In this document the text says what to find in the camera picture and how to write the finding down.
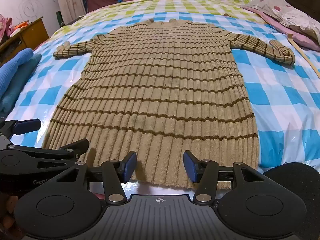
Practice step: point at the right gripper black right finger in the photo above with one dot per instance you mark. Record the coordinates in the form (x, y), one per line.
(204, 174)

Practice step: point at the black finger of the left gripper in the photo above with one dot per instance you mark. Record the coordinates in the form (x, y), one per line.
(75, 149)
(15, 127)

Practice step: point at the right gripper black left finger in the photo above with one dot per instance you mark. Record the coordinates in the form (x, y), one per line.
(117, 172)

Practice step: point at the tan striped knit sweater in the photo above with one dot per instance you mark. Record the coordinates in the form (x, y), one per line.
(159, 89)

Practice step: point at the teal folded garment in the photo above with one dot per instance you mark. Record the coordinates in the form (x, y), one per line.
(18, 82)

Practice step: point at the blue folded garment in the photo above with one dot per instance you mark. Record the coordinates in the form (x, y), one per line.
(8, 70)

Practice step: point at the wooden bedside cabinet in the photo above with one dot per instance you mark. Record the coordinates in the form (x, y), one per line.
(30, 36)

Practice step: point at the pink floral cloth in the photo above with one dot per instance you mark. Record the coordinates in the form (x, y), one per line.
(5, 28)

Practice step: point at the pink pillow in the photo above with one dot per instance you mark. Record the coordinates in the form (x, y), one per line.
(300, 39)

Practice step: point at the green checkered bed sheet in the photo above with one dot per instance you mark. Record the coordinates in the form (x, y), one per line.
(232, 8)

